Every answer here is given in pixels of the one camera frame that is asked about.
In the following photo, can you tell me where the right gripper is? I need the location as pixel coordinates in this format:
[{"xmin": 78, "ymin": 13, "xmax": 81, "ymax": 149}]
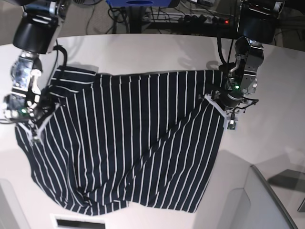
[{"xmin": 26, "ymin": 90, "xmax": 56, "ymax": 122}]

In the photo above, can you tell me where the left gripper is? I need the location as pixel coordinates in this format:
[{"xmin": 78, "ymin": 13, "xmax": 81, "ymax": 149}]
[{"xmin": 214, "ymin": 90, "xmax": 243, "ymax": 111}]

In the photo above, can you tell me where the navy white striped t-shirt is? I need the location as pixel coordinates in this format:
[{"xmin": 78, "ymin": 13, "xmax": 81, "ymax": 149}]
[{"xmin": 15, "ymin": 67, "xmax": 224, "ymax": 216}]

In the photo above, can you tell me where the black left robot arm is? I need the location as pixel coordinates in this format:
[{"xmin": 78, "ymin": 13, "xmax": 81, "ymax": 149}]
[{"xmin": 214, "ymin": 0, "xmax": 285, "ymax": 111}]

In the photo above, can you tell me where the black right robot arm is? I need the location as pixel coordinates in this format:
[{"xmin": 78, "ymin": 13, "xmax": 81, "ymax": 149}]
[{"xmin": 0, "ymin": 0, "xmax": 71, "ymax": 124}]

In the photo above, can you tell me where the black power strip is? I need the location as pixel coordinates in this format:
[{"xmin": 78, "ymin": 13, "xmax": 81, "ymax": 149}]
[{"xmin": 143, "ymin": 12, "xmax": 231, "ymax": 25}]

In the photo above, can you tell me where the grey monitor edge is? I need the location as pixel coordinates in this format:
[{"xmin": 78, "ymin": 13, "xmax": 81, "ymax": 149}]
[{"xmin": 251, "ymin": 165, "xmax": 297, "ymax": 229}]

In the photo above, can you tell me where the blue box on stand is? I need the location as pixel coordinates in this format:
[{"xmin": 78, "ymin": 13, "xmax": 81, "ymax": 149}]
[{"xmin": 106, "ymin": 0, "xmax": 171, "ymax": 7}]

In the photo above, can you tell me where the black table leg post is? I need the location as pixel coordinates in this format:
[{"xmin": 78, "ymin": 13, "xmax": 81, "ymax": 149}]
[{"xmin": 126, "ymin": 7, "xmax": 146, "ymax": 34}]

